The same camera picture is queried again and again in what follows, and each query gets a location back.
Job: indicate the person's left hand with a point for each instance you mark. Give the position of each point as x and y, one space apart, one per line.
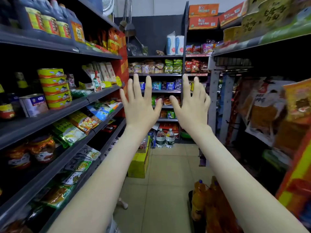
138 111

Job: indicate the person's right hand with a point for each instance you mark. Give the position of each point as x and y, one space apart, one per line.
192 109

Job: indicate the person's left forearm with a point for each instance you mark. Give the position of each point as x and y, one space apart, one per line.
97 191

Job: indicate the person's right forearm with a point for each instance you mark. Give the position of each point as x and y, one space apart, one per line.
233 186

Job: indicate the grey snack shelf unit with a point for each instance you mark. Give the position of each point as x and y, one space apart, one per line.
155 74

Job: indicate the grey canned goods shelf unit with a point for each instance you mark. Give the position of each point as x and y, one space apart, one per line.
43 122

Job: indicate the dark sauce bottle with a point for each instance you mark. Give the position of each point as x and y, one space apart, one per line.
20 82

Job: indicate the hanging snack rack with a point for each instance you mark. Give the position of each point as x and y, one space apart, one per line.
215 94

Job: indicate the row of blue snack packets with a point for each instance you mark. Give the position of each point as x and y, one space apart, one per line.
167 85

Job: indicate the stack of blue packets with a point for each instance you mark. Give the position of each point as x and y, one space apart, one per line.
101 113

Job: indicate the row of red snack packets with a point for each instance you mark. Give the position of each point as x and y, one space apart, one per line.
194 67
194 48

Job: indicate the row of assorted snack packets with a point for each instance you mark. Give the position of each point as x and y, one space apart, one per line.
146 68

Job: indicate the row of white seasoning packets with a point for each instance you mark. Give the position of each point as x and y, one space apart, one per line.
102 72

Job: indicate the yellow cardboard box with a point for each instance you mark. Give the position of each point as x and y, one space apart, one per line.
138 165

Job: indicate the stack of yellow snack packets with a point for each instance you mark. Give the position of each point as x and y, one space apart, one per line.
82 121

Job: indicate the white tissue pack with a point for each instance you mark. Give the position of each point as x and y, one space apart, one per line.
170 45
180 46

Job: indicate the row of orange red packets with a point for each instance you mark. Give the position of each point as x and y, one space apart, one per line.
115 43

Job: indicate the stack of green snack packets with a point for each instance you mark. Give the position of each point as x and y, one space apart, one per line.
70 135

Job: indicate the pile of pale food packets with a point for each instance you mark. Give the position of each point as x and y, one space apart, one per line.
82 157

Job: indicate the white brown hanging snack packet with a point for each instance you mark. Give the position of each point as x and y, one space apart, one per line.
267 114

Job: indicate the flat yellow tin can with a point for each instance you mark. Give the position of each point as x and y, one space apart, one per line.
56 89
51 73
53 81
60 104
58 97

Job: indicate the metal dustpan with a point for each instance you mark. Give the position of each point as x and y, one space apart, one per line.
129 29

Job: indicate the orange carton box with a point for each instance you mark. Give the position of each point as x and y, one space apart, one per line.
233 14
204 10
204 23

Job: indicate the brown sauce jar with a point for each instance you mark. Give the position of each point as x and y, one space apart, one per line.
42 149
18 157

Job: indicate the white tin can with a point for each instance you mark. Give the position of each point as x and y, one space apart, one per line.
33 105

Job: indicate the orange hanging snack packet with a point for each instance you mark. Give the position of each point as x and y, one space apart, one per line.
299 102

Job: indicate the white fan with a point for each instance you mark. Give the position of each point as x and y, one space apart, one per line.
108 6

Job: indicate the row of yellow boxes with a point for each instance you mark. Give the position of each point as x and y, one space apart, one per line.
262 17

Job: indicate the yellow green food packet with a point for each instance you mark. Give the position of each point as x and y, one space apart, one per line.
57 195

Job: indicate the red yellow snack bag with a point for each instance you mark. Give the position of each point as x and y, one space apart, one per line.
296 182

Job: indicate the jar with red yellow label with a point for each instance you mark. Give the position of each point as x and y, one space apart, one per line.
6 110

